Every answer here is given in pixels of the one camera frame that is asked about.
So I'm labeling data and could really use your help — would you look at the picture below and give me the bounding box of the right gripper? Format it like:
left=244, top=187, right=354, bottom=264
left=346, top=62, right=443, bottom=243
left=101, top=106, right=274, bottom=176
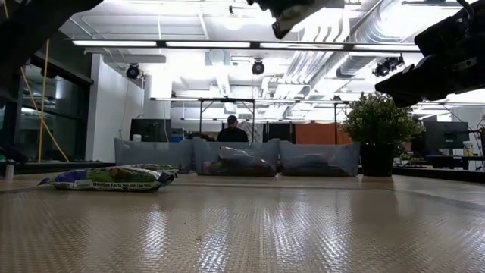
left=374, top=0, right=485, bottom=108

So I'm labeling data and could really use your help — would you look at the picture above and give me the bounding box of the purple green granola bar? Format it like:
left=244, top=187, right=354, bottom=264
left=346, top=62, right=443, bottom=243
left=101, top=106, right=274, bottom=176
left=37, top=163, right=180, bottom=193

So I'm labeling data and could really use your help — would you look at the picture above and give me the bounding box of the light blue granola bar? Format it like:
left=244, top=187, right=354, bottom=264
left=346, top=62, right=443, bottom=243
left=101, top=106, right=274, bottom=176
left=216, top=145, right=251, bottom=163

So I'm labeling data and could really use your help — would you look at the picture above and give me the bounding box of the black track light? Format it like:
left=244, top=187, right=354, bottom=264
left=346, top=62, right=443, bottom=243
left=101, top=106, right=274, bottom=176
left=372, top=54, right=405, bottom=78

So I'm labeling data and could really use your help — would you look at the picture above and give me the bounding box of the green potted plant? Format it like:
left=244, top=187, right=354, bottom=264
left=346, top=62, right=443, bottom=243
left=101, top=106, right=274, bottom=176
left=339, top=90, right=426, bottom=177

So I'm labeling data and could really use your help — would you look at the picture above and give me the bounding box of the black background desk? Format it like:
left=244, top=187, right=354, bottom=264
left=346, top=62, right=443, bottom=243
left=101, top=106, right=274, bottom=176
left=426, top=153, right=485, bottom=171

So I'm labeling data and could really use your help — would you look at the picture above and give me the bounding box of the transparent grey plastic bin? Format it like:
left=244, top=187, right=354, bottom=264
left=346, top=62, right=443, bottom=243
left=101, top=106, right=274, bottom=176
left=279, top=140, right=361, bottom=177
left=114, top=137, right=196, bottom=174
left=192, top=136, right=282, bottom=177

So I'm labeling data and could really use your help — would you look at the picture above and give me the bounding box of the person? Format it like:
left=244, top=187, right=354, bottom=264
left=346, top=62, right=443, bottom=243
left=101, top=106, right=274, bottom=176
left=216, top=115, right=250, bottom=143

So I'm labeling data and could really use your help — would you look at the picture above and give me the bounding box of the overhead LED light bar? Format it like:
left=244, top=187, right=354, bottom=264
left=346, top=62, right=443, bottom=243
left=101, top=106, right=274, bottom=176
left=71, top=39, right=421, bottom=53

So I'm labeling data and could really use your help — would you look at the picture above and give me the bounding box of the woven baking mat dark border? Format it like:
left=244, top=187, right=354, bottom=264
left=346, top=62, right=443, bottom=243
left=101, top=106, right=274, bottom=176
left=0, top=184, right=485, bottom=273

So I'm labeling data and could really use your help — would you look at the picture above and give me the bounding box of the small white cylinder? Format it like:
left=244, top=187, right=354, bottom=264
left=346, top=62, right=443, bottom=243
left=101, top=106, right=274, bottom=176
left=4, top=158, right=17, bottom=180

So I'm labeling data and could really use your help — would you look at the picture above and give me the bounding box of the black right camera cable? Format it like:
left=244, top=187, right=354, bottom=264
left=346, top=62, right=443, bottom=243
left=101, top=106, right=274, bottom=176
left=456, top=0, right=475, bottom=19

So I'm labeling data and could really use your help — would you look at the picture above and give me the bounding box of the black background workstation frame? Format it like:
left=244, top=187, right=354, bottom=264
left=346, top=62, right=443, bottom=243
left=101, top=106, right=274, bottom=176
left=150, top=96, right=350, bottom=145

